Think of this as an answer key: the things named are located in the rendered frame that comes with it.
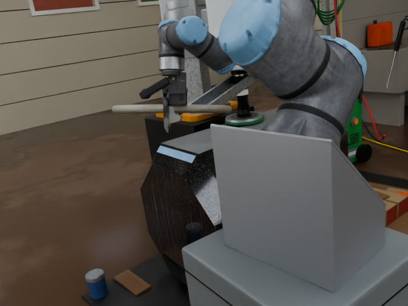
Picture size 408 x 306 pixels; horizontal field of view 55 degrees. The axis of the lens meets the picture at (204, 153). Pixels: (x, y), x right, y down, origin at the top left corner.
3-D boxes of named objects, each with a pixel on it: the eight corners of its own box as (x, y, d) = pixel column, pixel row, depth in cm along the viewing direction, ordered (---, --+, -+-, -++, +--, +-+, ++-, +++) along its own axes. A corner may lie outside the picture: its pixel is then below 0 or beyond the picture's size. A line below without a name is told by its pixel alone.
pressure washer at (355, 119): (343, 152, 391) (342, 62, 365) (373, 159, 361) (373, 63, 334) (316, 160, 378) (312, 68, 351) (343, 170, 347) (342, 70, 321)
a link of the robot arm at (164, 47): (164, 17, 131) (153, 23, 139) (165, 55, 132) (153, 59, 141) (190, 20, 135) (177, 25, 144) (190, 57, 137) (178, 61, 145)
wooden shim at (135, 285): (113, 278, 232) (113, 277, 232) (128, 271, 238) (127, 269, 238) (136, 297, 214) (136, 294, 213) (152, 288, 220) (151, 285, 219)
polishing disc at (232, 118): (262, 112, 232) (262, 109, 231) (264, 120, 212) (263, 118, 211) (226, 115, 235) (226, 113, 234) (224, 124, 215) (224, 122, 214)
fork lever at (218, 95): (243, 73, 241) (241, 65, 239) (272, 71, 231) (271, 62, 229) (183, 114, 188) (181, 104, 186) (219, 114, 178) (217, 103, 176)
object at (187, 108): (161, 113, 197) (161, 107, 197) (251, 113, 172) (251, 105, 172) (85, 112, 155) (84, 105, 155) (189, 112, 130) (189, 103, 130)
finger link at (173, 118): (180, 131, 136) (180, 105, 137) (163, 131, 136) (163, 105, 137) (181, 132, 139) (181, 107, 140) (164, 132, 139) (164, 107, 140)
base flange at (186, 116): (153, 116, 304) (152, 110, 302) (201, 102, 333) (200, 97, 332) (194, 122, 268) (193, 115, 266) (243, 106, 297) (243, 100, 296)
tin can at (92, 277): (93, 302, 214) (87, 282, 210) (87, 292, 223) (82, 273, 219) (110, 294, 219) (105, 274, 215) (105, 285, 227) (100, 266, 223)
